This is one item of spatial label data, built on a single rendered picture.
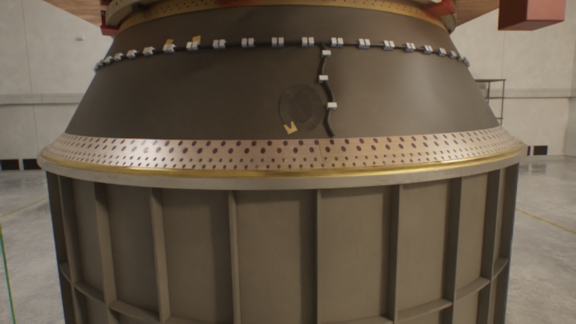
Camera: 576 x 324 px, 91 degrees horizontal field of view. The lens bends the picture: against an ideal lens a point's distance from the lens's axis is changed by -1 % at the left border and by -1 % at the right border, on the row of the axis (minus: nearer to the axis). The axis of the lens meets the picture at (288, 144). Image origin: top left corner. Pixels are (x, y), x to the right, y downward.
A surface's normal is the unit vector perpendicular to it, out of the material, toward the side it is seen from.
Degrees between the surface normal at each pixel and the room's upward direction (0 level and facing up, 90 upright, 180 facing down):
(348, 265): 90
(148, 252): 90
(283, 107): 62
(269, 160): 43
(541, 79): 90
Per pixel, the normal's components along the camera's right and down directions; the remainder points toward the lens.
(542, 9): 0.06, 0.12
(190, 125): -0.19, -0.36
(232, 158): -0.07, -0.64
